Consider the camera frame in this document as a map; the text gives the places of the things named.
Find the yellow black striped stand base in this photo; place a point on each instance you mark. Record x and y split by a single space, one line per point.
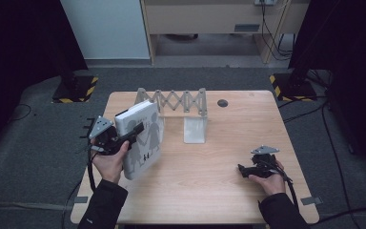
294 89
76 90

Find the white book with grey figures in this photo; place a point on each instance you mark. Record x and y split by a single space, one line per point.
146 149

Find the black curtain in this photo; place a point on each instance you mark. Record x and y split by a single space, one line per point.
346 47
19 47

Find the white power strip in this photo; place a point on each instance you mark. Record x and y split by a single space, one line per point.
264 2

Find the grey tape strip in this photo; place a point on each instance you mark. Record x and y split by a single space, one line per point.
311 200
81 199

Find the person's left hand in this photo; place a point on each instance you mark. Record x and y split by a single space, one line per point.
109 167

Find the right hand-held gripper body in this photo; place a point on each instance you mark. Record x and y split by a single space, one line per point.
263 167

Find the grey metal expandable bookend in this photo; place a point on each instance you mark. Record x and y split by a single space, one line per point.
195 130

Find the person's right hand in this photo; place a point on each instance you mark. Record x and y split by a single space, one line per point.
273 184

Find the white panel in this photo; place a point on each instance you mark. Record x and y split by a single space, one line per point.
108 28

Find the light wooden desk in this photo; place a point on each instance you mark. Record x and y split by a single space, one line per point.
203 19

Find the black round table grommet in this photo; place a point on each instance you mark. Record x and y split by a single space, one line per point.
222 103

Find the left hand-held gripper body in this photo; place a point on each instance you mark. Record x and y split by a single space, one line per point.
106 140

